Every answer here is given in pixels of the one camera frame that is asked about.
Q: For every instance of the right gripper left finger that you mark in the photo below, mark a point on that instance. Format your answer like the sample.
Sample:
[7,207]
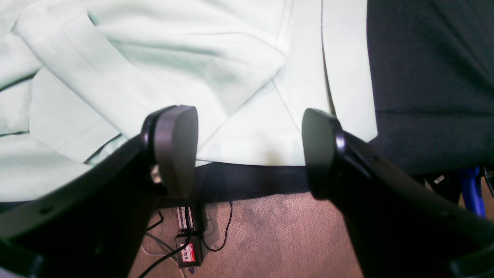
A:
[93,226]

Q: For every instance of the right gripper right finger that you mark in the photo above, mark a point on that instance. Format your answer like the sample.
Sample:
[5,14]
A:
[397,228]

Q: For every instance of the small black labelled box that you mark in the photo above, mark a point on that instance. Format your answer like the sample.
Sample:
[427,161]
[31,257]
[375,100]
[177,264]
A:
[192,255]

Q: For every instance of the blue handle tool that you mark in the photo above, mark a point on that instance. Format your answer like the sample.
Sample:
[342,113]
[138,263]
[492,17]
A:
[471,190]

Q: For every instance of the black table cloth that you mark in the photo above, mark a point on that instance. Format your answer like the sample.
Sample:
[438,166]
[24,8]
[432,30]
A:
[414,78]

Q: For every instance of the pale green T-shirt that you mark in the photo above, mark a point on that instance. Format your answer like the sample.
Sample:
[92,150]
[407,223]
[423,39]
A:
[79,77]

